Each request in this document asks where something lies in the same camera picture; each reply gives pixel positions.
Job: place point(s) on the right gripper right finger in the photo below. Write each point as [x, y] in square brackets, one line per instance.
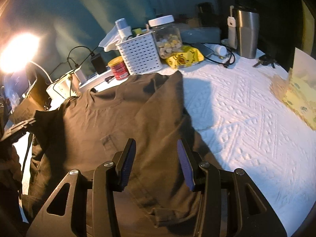
[188, 163]

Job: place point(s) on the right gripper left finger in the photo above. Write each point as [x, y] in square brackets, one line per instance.
[124, 164]

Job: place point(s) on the dark brown t-shirt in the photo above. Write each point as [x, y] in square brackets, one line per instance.
[87, 130]

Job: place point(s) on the left hand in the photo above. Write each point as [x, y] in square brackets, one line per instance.
[11, 174]

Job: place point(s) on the brown cardboard box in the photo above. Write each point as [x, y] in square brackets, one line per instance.
[34, 98]

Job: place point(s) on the laptop screen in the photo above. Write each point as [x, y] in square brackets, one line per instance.
[17, 85]

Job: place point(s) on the white textured bed cover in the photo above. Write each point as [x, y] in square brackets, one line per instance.
[245, 125]

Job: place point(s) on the white bear mug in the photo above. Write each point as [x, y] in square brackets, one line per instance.
[61, 89]

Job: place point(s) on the white desk lamp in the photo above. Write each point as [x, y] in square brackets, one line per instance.
[19, 52]

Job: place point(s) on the white power strip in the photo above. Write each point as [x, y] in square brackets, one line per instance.
[95, 80]

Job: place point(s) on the white charger plug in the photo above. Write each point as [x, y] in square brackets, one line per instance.
[80, 75]

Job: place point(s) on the red can yellow lid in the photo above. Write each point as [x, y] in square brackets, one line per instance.
[119, 68]

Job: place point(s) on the yellow duck snack bag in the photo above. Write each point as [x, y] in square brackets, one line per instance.
[188, 56]

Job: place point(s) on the black power adapter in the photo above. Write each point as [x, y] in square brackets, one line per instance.
[98, 63]

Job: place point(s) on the white plastic perforated basket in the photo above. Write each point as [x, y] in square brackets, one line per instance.
[140, 54]

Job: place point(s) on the smartphone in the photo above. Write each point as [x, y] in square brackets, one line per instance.
[205, 51]

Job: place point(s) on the white small bottle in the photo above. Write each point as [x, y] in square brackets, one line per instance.
[219, 50]

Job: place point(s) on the clear jar white lid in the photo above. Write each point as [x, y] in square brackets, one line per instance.
[166, 35]

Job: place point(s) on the black keys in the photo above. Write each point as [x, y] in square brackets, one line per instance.
[265, 60]

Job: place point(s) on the blue white tube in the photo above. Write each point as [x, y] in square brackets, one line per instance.
[123, 28]

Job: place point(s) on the white tag on tumbler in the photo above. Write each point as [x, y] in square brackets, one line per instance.
[232, 35]

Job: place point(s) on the stainless steel tumbler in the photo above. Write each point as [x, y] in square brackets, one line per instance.
[247, 28]

